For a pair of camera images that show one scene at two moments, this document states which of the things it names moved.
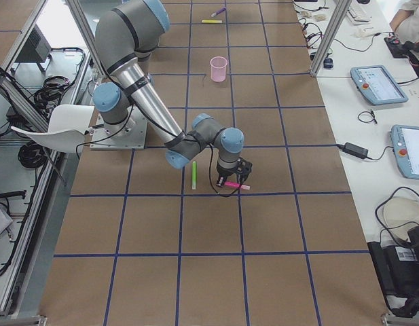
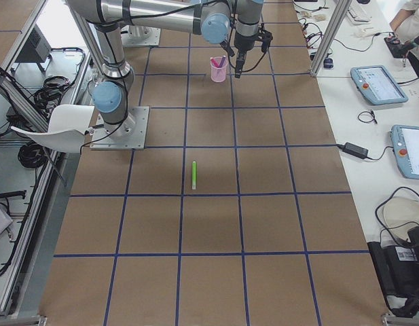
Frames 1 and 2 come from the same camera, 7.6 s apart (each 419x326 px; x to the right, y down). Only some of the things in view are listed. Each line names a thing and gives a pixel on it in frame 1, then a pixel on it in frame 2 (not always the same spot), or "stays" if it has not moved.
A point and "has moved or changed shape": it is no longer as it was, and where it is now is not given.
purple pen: (214, 13) has moved or changed shape
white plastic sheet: (67, 128) stays
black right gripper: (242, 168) -> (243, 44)
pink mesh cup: (218, 68) stays
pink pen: (236, 185) -> (214, 62)
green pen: (193, 175) stays
